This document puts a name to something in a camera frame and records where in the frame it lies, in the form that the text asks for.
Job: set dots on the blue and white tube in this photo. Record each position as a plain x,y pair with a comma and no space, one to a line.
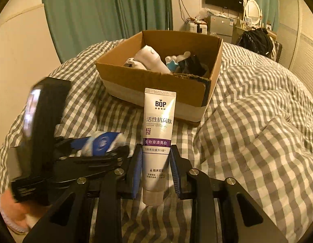
102,144

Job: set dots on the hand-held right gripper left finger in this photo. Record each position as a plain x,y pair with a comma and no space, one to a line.
138,169

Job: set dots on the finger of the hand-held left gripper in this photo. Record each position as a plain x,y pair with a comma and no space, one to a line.
95,162
70,144

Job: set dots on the checked grey white blanket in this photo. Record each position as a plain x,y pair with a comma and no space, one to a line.
247,131

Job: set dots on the clear plastic bag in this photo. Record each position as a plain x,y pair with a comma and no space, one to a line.
202,15

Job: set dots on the pale blue rounded device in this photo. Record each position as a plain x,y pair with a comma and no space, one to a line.
153,58

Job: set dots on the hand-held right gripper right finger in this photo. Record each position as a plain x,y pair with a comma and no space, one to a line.
175,172

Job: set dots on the grey small fridge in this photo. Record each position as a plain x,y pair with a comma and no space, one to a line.
221,26

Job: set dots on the wooden dressing table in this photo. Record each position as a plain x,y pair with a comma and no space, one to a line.
238,31

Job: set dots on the white and blue cloth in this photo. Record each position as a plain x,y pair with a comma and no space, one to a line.
171,64

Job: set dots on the black glossy container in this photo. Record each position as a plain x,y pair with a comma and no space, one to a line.
194,64

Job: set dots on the white toothpaste tube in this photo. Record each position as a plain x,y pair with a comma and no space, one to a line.
159,131

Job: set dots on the white suitcase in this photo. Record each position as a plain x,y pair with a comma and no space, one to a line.
195,27

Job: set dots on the white louvred wardrobe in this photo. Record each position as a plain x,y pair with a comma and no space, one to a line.
298,43

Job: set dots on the brown cardboard box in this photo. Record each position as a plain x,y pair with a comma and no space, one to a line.
171,96

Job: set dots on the green curtain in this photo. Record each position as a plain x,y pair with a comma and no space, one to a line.
143,5
80,17

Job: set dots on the black backpack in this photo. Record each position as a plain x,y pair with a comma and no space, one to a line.
255,41

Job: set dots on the person's left forearm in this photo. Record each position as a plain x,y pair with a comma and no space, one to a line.
14,212

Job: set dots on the white oval mirror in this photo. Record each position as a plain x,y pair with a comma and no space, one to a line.
252,12

